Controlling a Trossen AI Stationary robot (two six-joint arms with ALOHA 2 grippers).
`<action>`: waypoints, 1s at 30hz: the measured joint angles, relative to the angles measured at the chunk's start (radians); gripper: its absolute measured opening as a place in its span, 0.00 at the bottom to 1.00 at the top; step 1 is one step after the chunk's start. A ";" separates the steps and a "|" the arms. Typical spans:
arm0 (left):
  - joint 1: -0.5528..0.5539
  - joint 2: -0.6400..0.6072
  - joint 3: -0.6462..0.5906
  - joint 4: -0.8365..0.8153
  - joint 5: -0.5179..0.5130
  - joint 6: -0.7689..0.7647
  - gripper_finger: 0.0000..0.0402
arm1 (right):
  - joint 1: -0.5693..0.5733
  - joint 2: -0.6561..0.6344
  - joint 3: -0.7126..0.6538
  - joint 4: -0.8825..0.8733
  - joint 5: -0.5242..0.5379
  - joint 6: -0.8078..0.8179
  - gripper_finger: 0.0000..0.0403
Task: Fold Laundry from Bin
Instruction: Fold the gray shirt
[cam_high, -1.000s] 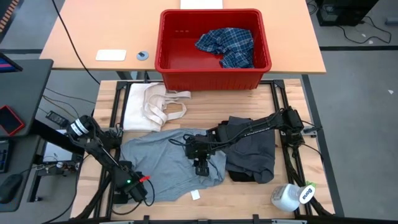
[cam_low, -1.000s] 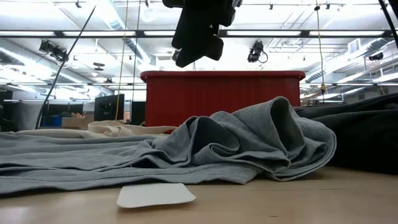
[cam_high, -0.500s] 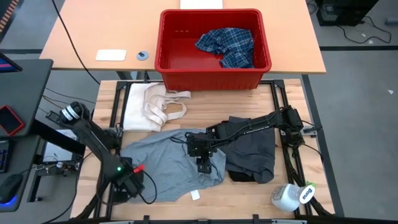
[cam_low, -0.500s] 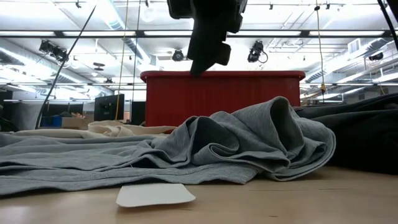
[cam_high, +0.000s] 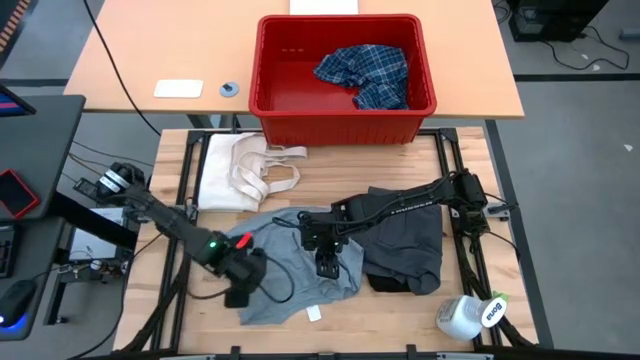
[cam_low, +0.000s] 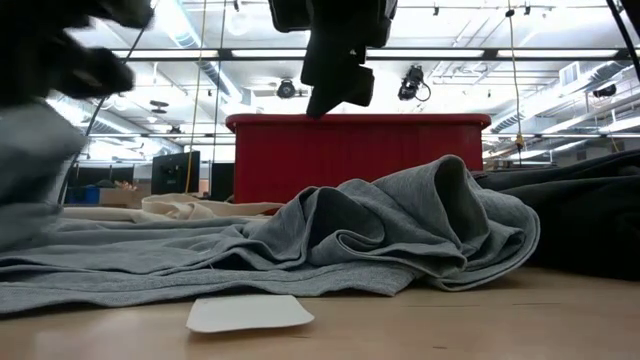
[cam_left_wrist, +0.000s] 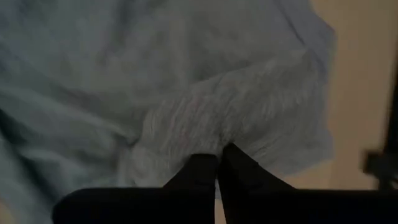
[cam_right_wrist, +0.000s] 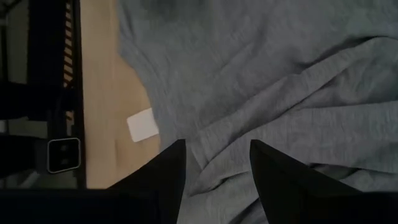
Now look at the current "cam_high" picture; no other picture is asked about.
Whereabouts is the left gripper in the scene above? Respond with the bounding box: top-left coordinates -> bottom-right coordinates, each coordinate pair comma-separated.
219,246 -> 270,310

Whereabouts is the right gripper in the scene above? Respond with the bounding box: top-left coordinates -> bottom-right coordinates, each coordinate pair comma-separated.
297,208 -> 352,280

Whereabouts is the light grey garment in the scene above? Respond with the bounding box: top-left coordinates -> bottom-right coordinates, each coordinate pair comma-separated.
225,206 -> 366,327

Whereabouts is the dark grey shirt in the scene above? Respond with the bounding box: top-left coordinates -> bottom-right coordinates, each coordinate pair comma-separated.
348,185 -> 445,297

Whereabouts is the red plastic laundry bin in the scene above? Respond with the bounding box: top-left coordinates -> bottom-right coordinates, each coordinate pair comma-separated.
248,13 -> 438,148

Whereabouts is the cream canvas tote bag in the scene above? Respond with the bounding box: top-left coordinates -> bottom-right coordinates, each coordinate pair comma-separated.
198,132 -> 309,213

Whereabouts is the white Bona spray bottle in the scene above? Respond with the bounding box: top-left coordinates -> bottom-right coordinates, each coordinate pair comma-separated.
435,292 -> 510,342

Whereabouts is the white box device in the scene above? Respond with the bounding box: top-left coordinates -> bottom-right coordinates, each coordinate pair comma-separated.
64,207 -> 132,264

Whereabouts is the black power brick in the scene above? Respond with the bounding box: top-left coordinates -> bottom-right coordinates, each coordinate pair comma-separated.
73,177 -> 101,201

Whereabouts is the blue plaid shirt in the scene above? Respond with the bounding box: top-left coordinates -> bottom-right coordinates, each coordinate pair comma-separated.
313,43 -> 410,112

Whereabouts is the low black desk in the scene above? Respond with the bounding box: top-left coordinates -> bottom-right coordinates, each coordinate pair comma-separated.
0,217 -> 66,342

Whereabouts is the small white pad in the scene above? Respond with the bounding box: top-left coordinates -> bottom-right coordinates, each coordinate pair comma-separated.
152,78 -> 205,99

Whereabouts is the black computer mouse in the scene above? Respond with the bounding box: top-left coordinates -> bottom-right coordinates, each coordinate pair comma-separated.
0,278 -> 39,329

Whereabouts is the black keyboard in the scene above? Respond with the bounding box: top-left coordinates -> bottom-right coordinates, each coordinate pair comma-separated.
0,224 -> 21,280

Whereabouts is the red-cased smartphone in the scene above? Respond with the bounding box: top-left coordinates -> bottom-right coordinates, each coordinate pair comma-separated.
0,168 -> 41,220

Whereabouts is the black side desk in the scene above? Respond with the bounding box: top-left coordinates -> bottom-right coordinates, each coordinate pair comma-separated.
0,94 -> 87,222

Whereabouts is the light wooden desk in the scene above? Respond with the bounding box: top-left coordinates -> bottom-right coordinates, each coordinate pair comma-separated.
63,0 -> 525,120

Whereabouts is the white paper sheet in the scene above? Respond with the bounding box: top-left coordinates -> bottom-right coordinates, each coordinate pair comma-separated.
288,0 -> 361,16

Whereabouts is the side desk monitor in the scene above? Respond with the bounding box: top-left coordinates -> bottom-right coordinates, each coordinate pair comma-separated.
0,82 -> 37,119

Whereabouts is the black floor tape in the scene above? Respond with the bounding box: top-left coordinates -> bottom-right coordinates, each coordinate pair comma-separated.
0,78 -> 69,88
513,73 -> 640,83

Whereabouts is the black computer tower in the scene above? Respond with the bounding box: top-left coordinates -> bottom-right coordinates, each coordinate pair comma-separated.
507,0 -> 610,43

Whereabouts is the black orange hazard stripe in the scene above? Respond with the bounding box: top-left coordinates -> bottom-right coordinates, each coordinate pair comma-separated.
0,0 -> 32,54

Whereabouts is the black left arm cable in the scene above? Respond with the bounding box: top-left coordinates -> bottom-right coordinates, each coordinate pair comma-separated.
187,253 -> 297,305

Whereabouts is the black aluminium rig frame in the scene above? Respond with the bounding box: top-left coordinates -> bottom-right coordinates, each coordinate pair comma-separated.
119,127 -> 539,360

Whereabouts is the long black desk cable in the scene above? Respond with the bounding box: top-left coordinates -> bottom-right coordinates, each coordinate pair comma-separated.
81,0 -> 162,137

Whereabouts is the black floor cable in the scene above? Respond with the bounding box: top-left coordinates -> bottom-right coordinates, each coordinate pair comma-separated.
542,24 -> 631,71

